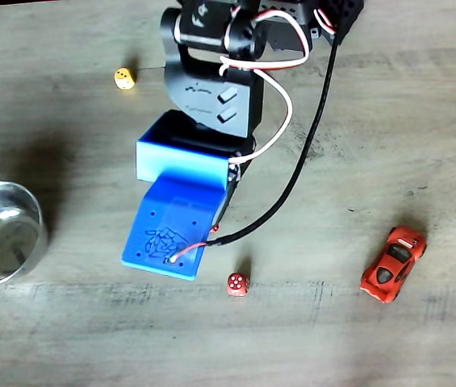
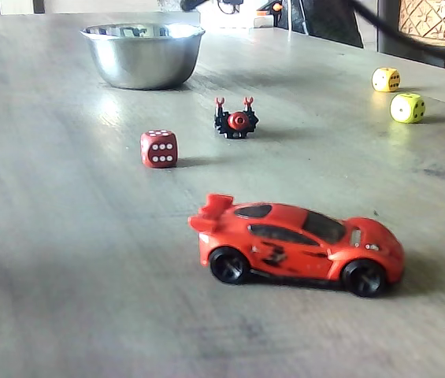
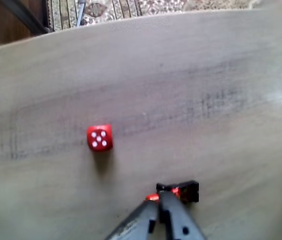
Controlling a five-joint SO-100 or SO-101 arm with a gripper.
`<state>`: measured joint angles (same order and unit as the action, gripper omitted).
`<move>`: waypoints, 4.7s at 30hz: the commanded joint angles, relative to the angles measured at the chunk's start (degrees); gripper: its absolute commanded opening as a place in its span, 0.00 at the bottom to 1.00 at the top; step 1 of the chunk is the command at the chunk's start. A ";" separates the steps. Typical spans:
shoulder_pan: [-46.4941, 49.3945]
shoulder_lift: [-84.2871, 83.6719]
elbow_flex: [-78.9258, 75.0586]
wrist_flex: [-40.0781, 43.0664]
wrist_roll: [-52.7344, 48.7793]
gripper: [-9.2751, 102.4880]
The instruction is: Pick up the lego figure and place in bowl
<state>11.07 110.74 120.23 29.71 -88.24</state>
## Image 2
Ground stainless steel bowl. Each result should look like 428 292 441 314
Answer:
80 22 206 91

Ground red die white pips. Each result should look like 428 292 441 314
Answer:
139 128 179 169

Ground red toy sports car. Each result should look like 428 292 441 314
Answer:
187 191 406 298

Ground orange black tool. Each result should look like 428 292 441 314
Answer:
256 0 285 28

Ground dark chair back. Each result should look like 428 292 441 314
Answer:
284 0 365 49

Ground orange-yellow die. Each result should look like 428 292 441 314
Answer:
371 66 402 93

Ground pale lime-yellow die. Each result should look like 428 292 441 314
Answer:
388 92 427 125

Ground woven wicker basket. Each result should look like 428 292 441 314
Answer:
398 0 445 51

